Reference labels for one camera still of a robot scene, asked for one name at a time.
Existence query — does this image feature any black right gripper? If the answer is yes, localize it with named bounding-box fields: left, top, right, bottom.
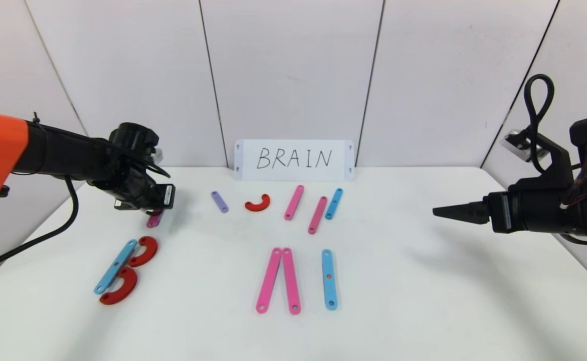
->
left=432, top=191, right=568, bottom=234

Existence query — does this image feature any small red half ring piece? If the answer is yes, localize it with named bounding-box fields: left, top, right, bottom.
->
left=245, top=194, right=271, bottom=212

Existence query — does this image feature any white BRAIN sign card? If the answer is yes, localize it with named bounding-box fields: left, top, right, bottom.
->
left=234, top=140, right=354, bottom=181

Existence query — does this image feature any short blue flat bar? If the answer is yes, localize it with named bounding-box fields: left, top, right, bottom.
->
left=324, top=188, right=343, bottom=220

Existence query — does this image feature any blue bar with orange underside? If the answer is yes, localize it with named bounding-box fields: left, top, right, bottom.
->
left=321, top=249, right=337, bottom=310

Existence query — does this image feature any long blue flat bar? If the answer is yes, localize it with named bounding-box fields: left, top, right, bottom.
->
left=93, top=239, right=138, bottom=295

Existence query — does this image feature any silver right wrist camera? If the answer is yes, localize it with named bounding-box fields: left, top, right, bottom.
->
left=499, top=129, right=534, bottom=162

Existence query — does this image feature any black right camera bracket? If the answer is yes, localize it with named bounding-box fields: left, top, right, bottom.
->
left=511, top=135, right=574, bottom=194

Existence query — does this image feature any black right arm cable loop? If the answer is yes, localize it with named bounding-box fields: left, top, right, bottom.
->
left=524, top=74, right=555, bottom=173

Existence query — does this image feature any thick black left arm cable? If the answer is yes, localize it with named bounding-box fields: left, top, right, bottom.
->
left=0, top=176, right=79, bottom=275

